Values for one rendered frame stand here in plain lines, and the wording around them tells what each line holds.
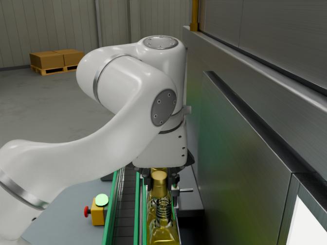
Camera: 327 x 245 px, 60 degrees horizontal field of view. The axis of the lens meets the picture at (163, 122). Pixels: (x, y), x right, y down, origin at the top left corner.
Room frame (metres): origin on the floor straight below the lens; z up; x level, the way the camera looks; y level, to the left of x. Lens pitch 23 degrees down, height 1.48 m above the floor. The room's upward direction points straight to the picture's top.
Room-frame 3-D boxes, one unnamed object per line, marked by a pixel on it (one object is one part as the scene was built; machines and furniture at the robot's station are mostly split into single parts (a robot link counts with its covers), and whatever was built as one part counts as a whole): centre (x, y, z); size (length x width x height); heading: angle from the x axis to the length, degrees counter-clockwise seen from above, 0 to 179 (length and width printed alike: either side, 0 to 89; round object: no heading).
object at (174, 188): (0.71, -0.06, 0.94); 0.07 x 0.04 x 0.13; 94
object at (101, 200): (0.81, 0.22, 0.84); 0.05 x 0.05 x 0.03
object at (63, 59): (6.78, 2.51, 0.20); 1.15 x 0.83 x 0.40; 126
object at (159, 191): (0.48, 0.01, 1.14); 0.04 x 0.04 x 0.04
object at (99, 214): (0.81, 0.22, 0.79); 0.07 x 0.07 x 0.07; 4
